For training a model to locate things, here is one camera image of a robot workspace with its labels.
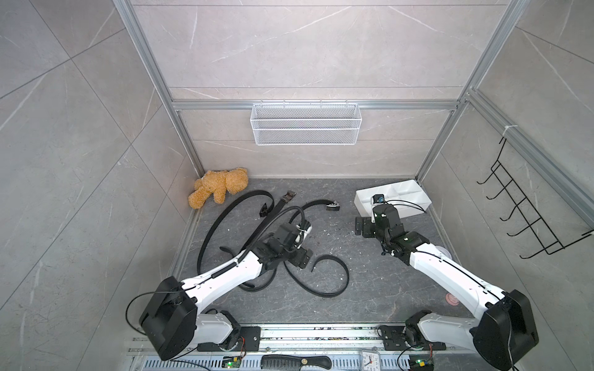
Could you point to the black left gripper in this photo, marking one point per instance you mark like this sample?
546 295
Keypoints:
303 256

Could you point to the black belt with dark buckle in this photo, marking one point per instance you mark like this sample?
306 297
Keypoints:
218 222

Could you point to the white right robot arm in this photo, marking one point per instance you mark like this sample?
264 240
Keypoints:
502 327

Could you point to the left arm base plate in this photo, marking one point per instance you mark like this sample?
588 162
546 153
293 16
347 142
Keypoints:
246 339

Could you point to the left green circuit board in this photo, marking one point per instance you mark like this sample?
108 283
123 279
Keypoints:
231 362

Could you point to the green circuit board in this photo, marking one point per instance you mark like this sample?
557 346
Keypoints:
417 363
231 362

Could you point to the small white clock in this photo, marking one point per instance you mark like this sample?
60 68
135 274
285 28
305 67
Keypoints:
370 361

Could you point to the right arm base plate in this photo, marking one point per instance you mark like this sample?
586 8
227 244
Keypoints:
396 338

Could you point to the black belt with silver buckle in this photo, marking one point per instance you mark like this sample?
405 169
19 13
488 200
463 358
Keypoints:
329 284

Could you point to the white wire mesh basket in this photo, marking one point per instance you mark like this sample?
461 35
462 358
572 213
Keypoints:
305 124

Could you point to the white compartment storage tray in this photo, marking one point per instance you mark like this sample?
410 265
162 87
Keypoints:
407 196

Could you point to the brown teddy bear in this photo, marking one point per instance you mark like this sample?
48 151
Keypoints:
218 184

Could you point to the black wire hook rack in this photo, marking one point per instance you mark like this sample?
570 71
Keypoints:
522 205

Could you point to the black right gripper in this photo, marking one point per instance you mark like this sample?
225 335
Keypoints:
367 223

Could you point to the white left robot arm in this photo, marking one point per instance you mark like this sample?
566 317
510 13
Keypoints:
174 317

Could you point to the right green circuit board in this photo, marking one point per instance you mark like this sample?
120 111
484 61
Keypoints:
417 363

